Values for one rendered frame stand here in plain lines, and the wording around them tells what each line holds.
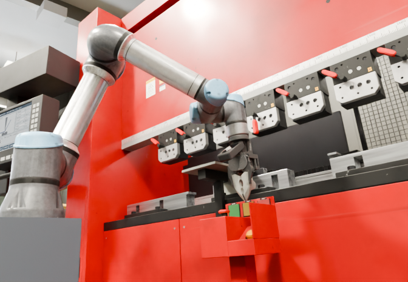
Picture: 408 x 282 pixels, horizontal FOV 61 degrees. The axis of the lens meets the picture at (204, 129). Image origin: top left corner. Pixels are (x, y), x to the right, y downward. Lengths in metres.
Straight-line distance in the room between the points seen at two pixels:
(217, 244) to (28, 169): 0.59
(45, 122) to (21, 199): 1.25
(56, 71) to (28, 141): 1.41
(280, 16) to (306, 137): 0.71
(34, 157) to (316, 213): 0.86
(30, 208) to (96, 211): 1.17
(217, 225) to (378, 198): 0.49
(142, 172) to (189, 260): 0.89
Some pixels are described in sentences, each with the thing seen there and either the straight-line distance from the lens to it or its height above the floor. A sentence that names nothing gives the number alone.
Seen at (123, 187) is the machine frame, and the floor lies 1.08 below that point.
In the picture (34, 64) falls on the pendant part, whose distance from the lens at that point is 2.42.
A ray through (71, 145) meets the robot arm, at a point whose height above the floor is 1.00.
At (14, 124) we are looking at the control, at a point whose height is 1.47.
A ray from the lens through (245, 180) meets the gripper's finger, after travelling 1.13.
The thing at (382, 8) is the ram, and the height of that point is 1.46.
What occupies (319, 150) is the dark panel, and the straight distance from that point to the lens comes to 1.96.
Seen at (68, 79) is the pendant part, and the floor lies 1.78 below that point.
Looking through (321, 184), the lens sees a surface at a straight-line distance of 1.22.
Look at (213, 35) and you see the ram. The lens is 1.88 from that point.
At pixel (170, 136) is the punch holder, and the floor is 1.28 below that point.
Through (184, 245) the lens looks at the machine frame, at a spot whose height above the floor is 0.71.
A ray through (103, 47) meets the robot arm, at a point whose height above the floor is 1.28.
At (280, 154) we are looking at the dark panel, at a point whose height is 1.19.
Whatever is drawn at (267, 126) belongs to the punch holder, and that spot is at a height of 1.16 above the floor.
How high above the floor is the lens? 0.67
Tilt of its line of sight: 20 degrees up
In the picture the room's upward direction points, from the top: 4 degrees counter-clockwise
